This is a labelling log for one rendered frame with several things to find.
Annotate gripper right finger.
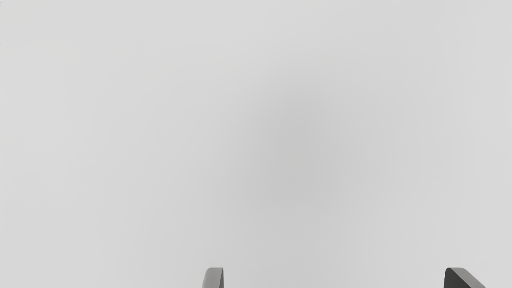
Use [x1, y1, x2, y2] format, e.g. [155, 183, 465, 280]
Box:
[444, 267, 487, 288]

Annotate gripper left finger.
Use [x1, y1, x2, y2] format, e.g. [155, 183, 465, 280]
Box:
[202, 267, 224, 288]

